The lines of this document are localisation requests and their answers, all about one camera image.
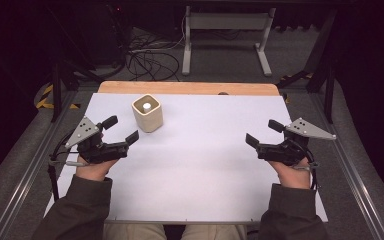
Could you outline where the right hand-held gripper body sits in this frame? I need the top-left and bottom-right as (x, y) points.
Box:
(256, 117), (337, 167)

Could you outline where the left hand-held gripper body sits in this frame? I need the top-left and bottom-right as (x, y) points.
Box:
(64, 115), (129, 165)

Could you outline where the beige square cup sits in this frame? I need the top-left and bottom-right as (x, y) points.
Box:
(131, 93), (165, 134)

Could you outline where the person's left hand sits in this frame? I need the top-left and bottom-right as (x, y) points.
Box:
(75, 159), (120, 183)

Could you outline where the person's right hand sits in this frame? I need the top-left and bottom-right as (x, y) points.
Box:
(268, 159), (313, 190)

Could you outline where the black metal stand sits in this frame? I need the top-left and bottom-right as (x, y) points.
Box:
(50, 59), (105, 123)
(276, 9), (337, 125)

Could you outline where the white table mat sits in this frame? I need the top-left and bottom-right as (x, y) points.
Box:
(43, 92), (329, 224)

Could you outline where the yellow and black tape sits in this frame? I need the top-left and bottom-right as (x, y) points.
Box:
(34, 83), (81, 111)

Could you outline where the person's left leg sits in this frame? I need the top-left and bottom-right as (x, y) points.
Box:
(103, 223), (168, 240)

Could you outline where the person's leg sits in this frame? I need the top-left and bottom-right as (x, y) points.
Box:
(179, 223), (248, 240)
(103, 223), (168, 240)

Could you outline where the person's right leg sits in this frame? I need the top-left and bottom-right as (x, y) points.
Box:
(179, 223), (248, 240)

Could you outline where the right hand-held gripper cable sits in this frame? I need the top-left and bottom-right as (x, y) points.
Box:
(293, 146), (320, 192)

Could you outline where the hand-held gripper cable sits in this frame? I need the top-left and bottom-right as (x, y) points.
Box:
(47, 131), (91, 202)
(293, 146), (320, 192)

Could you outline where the left hand-held gripper cable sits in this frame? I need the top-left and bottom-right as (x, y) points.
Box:
(47, 131), (91, 202)

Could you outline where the tangle of floor cables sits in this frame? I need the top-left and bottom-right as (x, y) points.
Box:
(125, 31), (182, 83)

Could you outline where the aluminium rail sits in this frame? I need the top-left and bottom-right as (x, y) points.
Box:
(0, 91), (78, 240)
(308, 93), (384, 240)

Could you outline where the white metal stand frame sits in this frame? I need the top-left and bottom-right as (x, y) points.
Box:
(181, 5), (277, 77)

